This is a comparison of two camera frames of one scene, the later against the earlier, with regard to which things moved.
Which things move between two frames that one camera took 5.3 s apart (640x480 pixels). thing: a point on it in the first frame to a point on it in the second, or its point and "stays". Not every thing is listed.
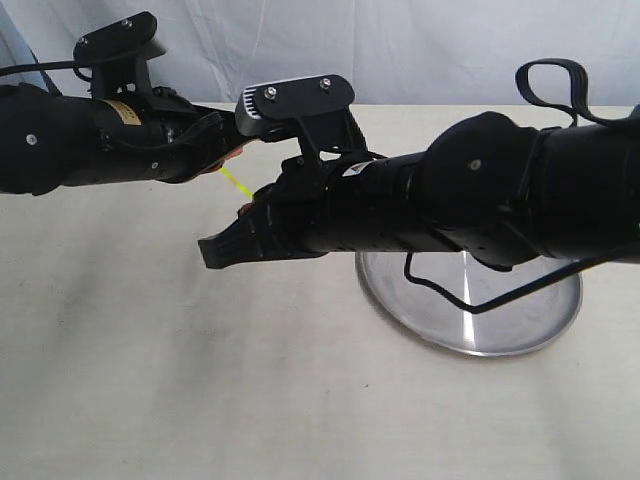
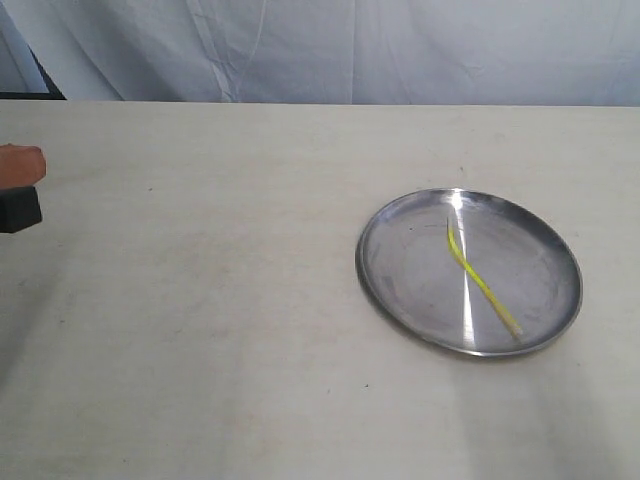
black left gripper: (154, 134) to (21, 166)
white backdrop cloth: (392, 52) stays
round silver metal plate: (433, 319) stays
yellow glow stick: (238, 184) to (483, 281)
